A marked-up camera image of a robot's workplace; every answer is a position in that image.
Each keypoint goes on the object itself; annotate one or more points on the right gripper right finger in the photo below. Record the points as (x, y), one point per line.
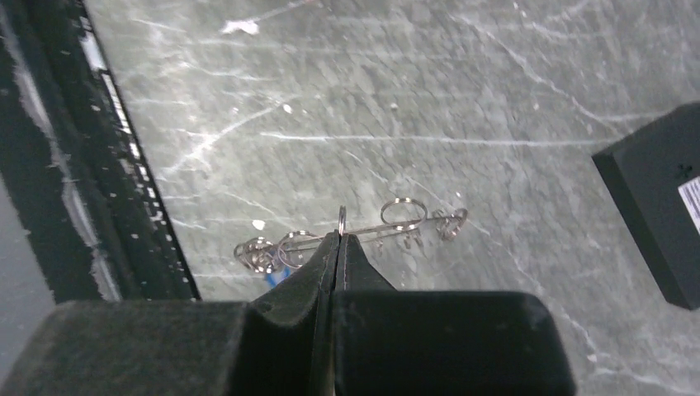
(446, 342)

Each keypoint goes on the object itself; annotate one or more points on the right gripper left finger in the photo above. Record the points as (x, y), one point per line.
(277, 344)

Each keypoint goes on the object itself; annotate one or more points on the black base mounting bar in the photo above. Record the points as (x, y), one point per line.
(73, 165)

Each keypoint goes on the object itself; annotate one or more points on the black flat plate right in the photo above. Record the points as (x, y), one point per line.
(652, 176)

